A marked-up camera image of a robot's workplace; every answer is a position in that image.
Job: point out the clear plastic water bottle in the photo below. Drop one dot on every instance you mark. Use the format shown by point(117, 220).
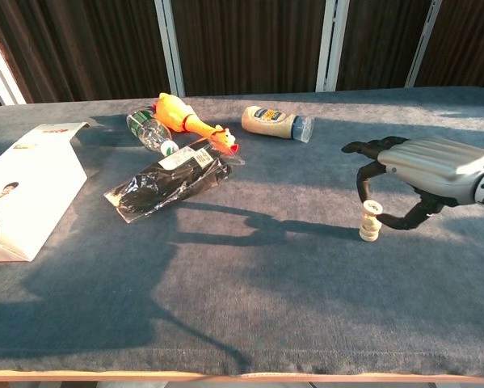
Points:
point(148, 131)

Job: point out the black item in plastic bag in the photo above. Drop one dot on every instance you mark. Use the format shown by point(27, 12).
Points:
point(165, 186)

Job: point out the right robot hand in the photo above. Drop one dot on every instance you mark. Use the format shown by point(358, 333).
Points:
point(435, 163)

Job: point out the white partition frame post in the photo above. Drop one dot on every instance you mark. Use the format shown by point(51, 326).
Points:
point(328, 44)
point(421, 44)
point(3, 68)
point(169, 48)

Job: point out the white carton box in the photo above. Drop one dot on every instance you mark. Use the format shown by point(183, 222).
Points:
point(35, 182)

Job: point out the yellow rubber chicken toy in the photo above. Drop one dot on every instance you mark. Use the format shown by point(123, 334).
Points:
point(177, 113)

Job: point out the mayonnaise squeeze bottle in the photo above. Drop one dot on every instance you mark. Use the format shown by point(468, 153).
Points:
point(266, 121)

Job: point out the dark brown partition panel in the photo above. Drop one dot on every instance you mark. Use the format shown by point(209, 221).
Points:
point(84, 48)
point(245, 44)
point(468, 40)
point(379, 40)

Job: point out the blue grey table cloth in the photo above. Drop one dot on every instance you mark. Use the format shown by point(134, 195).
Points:
point(266, 283)

